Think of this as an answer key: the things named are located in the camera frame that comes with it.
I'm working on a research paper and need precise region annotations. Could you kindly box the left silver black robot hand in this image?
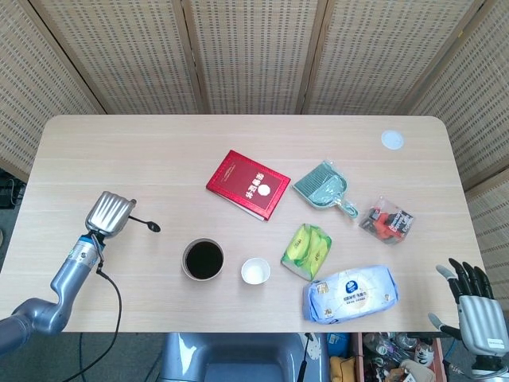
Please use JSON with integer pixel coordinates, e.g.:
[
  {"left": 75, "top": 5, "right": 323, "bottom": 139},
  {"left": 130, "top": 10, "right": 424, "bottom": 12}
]
[{"left": 84, "top": 190, "right": 138, "bottom": 239}]

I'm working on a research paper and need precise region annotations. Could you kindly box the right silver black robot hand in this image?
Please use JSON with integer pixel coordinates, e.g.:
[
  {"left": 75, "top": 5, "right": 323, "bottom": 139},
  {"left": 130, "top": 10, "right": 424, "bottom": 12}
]
[{"left": 428, "top": 258, "right": 505, "bottom": 356}]

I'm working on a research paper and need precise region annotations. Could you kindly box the black plastic spoon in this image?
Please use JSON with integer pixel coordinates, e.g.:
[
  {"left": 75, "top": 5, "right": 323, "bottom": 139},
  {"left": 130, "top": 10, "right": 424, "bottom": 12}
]
[{"left": 130, "top": 216, "right": 161, "bottom": 234}]

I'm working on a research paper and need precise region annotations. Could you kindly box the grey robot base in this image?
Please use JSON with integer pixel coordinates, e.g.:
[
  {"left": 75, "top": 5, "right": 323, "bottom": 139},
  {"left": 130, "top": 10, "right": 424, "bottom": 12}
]
[{"left": 158, "top": 332, "right": 331, "bottom": 382}]

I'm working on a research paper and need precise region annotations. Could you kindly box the cup of black coffee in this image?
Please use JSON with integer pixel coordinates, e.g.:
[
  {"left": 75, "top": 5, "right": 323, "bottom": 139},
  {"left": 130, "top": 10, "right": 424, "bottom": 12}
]
[{"left": 181, "top": 237, "right": 225, "bottom": 283}]

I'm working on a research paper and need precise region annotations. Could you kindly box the small white paper cup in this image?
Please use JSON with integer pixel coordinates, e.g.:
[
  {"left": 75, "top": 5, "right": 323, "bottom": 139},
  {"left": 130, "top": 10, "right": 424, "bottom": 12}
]
[{"left": 240, "top": 257, "right": 272, "bottom": 286}]

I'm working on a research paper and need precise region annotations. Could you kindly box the red crate of clutter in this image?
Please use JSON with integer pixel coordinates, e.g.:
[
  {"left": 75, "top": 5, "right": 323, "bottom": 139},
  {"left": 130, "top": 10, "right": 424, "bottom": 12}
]
[{"left": 352, "top": 332, "right": 449, "bottom": 382}]

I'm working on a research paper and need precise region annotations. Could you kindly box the blue white wet wipes pack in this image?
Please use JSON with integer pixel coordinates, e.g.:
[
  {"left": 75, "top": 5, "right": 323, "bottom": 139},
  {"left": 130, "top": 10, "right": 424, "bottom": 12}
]
[{"left": 302, "top": 264, "right": 401, "bottom": 324}]

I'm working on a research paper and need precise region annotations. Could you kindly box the clear bag red black item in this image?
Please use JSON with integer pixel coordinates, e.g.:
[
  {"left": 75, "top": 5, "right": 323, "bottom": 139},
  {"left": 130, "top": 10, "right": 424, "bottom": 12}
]
[{"left": 358, "top": 195, "right": 414, "bottom": 248}]

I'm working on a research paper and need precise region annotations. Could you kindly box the red hardcover book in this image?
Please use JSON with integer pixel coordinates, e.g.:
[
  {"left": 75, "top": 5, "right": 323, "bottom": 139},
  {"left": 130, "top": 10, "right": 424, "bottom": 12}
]
[{"left": 205, "top": 149, "right": 292, "bottom": 222}]

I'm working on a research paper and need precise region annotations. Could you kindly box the blue package under table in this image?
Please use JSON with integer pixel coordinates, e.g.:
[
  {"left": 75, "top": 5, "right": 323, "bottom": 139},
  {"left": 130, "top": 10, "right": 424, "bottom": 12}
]
[{"left": 326, "top": 332, "right": 351, "bottom": 357}]

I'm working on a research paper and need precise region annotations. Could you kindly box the yellow cloth bag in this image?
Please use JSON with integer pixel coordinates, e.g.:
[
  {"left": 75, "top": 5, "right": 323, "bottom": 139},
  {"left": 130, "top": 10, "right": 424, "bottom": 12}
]
[{"left": 329, "top": 355, "right": 357, "bottom": 382}]

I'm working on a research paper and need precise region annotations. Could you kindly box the white perforated round plate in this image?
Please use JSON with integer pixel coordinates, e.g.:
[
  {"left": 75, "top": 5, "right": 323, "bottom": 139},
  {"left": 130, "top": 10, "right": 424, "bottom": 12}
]
[{"left": 305, "top": 333, "right": 321, "bottom": 361}]

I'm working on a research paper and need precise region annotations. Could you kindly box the green yellow snack pack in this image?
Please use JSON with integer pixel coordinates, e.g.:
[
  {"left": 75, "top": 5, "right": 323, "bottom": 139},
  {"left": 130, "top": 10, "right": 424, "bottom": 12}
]
[{"left": 280, "top": 223, "right": 333, "bottom": 282}]

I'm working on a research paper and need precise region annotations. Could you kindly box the white round desk grommet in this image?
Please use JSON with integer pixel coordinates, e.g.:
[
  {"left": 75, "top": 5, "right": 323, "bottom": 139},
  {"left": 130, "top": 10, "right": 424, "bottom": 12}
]
[{"left": 380, "top": 130, "right": 406, "bottom": 151}]

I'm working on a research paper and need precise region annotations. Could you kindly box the green dustpan brush set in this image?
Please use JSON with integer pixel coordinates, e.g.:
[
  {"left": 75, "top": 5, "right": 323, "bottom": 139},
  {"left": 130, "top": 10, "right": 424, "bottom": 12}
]
[{"left": 292, "top": 159, "right": 359, "bottom": 219}]

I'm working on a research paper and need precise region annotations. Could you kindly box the woven bamboo folding screen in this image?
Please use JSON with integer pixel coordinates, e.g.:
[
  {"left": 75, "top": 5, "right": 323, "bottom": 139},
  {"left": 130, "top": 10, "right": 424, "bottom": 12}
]
[{"left": 0, "top": 0, "right": 509, "bottom": 303}]

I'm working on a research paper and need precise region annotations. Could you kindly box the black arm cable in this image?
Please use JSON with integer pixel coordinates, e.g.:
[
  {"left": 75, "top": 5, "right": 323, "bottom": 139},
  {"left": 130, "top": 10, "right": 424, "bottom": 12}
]
[{"left": 77, "top": 232, "right": 122, "bottom": 382}]

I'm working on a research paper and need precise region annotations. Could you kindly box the black power strip with cables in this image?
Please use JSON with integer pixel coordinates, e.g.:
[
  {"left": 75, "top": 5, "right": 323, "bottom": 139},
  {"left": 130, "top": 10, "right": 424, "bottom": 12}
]
[{"left": 0, "top": 169, "right": 25, "bottom": 211}]

